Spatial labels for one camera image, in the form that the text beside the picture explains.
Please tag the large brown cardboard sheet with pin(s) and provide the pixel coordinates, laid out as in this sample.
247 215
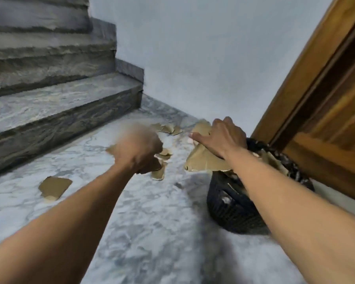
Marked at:
201 160

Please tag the scattered small cardboard scraps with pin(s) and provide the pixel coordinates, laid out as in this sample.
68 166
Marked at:
167 129

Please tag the person's right forearm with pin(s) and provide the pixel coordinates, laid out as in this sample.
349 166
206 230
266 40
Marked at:
298 215

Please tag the person's left fingers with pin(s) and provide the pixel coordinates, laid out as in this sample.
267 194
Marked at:
153 150

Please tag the flat torn cardboard piece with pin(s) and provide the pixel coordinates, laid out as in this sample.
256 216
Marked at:
54 187

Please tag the person's right hand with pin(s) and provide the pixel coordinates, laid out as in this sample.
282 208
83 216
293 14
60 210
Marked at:
224 138

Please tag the grey granite staircase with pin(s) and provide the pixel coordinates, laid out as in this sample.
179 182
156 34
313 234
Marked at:
47 100

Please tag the black woven waste basket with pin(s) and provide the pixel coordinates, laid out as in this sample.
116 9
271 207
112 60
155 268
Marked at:
227 209

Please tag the person's right thumb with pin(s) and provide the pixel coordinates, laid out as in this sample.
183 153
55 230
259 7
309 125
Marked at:
201 138

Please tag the person's left forearm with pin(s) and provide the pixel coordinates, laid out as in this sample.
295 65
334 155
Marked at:
68 230

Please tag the brown wooden door frame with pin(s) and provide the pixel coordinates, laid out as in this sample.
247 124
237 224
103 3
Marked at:
295 76

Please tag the brown wooden door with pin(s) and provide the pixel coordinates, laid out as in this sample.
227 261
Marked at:
337 144

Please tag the person's left hand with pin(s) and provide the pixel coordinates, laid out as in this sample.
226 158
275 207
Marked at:
134 146

